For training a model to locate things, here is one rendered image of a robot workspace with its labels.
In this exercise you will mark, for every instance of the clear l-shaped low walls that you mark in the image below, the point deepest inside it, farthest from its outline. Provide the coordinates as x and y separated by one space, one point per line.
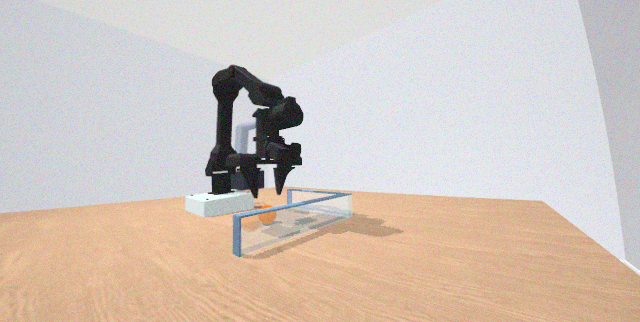
267 229

